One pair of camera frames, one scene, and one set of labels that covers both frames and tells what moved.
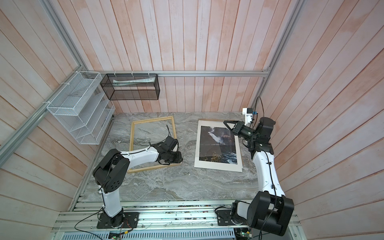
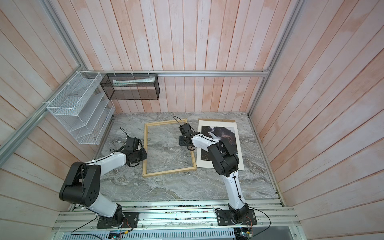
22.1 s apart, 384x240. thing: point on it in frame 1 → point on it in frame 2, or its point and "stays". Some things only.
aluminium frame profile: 17,139 stays
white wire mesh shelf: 82,106 stays
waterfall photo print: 217,147 stays
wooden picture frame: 131,142 → 144,172
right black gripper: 238,129 → 181,141
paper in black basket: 124,82 stays
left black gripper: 178,159 → 144,157
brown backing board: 210,119 stays
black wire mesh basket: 131,86 stays
